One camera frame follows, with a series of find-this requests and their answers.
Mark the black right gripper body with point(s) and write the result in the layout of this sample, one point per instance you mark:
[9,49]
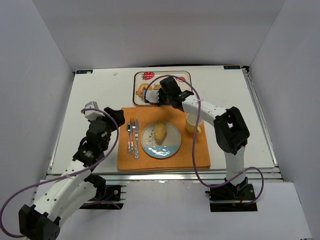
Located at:
[160,95]

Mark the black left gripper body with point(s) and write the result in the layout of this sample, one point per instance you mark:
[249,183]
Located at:
[113,116]

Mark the bagel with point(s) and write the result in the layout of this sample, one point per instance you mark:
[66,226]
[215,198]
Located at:
[142,90]

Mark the oblong golden bread roll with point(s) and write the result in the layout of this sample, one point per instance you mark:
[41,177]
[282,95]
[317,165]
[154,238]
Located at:
[160,131]

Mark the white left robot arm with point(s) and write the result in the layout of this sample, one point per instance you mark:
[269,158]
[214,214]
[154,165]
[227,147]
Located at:
[78,184]

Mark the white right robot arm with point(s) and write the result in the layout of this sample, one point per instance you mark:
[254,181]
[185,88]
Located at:
[231,131]

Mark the brown bread slice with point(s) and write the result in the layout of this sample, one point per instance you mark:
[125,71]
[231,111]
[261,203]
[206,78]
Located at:
[157,87]

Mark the silver spoon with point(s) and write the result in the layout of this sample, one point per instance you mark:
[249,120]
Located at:
[129,131]

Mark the silver fork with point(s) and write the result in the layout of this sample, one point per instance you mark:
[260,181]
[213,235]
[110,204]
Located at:
[132,129]

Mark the strawberry print white tray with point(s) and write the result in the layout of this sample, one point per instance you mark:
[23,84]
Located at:
[143,78]

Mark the yellow mug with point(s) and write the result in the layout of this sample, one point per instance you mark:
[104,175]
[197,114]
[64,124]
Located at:
[190,124]

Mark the silver knife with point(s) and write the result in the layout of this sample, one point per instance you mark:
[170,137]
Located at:
[136,132]

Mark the white and blue plate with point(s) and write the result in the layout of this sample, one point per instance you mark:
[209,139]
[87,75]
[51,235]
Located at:
[167,148]

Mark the left blue table label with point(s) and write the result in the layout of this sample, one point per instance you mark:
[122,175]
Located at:
[84,71]

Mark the blue table label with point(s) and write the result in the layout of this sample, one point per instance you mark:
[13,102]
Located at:
[84,71]
[231,67]

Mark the orange placemat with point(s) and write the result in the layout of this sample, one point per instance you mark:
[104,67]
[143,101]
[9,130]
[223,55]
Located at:
[190,145]

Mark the right blue table label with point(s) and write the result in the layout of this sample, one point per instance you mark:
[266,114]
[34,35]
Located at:
[231,67]

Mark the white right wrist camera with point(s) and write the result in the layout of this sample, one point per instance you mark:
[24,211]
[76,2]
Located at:
[151,96]

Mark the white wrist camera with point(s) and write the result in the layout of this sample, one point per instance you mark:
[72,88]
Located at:
[151,96]
[90,111]

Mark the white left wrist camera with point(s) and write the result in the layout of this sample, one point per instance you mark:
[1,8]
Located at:
[90,111]

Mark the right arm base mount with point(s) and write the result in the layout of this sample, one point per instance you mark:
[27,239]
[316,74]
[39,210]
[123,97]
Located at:
[223,200]

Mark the aluminium table frame rail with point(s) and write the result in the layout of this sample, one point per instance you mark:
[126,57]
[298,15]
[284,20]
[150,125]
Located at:
[208,175]

